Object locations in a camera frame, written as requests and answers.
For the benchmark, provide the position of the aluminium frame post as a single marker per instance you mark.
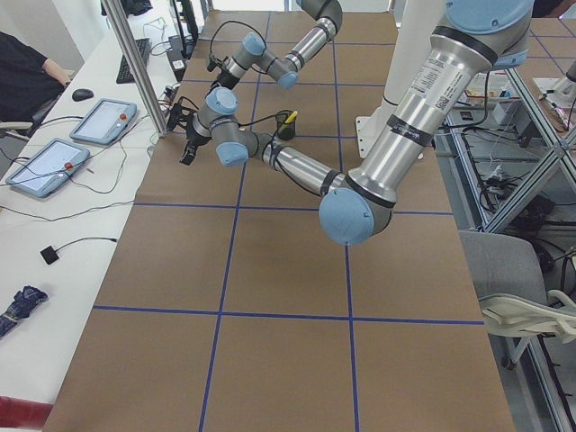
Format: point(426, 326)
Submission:
point(130, 51)

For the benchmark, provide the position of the teach pendant tablet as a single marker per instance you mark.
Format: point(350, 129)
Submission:
point(49, 169)
point(105, 122)

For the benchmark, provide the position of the yellow pen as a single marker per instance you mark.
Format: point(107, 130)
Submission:
point(291, 118)

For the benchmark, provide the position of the teach pendant tablet near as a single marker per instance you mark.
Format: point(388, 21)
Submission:
point(49, 169)

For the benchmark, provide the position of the black mesh pen cup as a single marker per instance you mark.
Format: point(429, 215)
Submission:
point(286, 132)

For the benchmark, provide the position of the small black puck device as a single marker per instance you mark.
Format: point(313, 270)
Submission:
point(50, 255)

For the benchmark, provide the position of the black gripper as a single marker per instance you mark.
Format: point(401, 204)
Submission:
point(223, 80)
point(193, 135)

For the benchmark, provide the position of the brown table mat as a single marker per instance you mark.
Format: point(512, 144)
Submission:
point(227, 308)

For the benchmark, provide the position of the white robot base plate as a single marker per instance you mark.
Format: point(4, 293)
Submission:
point(374, 132)

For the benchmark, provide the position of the teach pendant tablet far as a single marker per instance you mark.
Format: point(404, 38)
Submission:
point(105, 122)

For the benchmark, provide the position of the black computer mouse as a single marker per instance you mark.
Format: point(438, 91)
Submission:
point(82, 94)

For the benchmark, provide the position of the folded blue umbrella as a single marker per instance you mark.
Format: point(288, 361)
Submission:
point(24, 302)

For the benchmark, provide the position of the grey office chair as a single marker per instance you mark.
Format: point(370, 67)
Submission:
point(511, 292)

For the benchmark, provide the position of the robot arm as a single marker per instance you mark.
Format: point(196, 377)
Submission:
point(284, 70)
point(441, 46)

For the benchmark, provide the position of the seated person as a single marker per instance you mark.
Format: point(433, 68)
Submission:
point(29, 80)

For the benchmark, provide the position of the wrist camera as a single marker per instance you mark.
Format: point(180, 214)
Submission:
point(212, 62)
point(181, 113)

